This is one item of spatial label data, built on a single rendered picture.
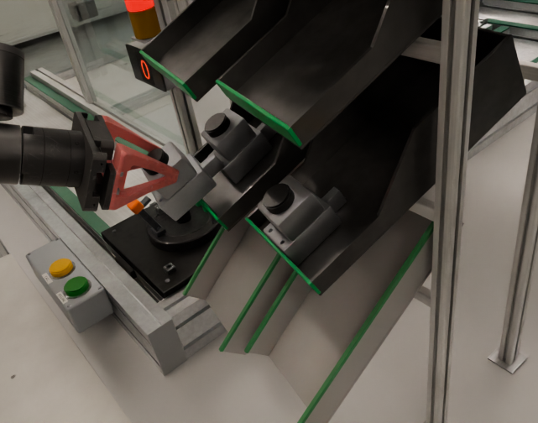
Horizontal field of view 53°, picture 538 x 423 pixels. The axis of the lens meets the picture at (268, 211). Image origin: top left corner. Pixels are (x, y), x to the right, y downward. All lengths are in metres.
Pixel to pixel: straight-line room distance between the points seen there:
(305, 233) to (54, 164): 0.25
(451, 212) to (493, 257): 0.54
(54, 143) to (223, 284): 0.35
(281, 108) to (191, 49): 0.18
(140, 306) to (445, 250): 0.53
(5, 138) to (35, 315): 0.64
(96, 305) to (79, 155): 0.46
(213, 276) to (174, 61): 0.33
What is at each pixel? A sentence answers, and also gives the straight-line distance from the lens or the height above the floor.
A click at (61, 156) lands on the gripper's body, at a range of 0.56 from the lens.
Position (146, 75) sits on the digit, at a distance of 1.11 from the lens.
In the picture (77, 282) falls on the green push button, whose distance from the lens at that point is 0.98.
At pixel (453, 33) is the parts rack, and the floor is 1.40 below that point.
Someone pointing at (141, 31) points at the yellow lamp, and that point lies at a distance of 1.07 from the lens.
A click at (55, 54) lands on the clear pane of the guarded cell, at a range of 2.25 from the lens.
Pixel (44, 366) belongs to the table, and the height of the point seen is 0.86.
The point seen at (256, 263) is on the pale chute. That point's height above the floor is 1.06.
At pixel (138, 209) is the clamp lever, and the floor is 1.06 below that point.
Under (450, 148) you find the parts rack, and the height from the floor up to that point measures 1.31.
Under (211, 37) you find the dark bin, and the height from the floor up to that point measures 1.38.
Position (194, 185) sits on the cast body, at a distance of 0.61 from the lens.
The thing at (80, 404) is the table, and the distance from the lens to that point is 0.96.
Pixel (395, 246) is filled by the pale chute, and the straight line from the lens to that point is 0.64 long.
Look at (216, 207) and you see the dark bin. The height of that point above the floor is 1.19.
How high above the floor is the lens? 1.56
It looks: 36 degrees down
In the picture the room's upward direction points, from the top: 10 degrees counter-clockwise
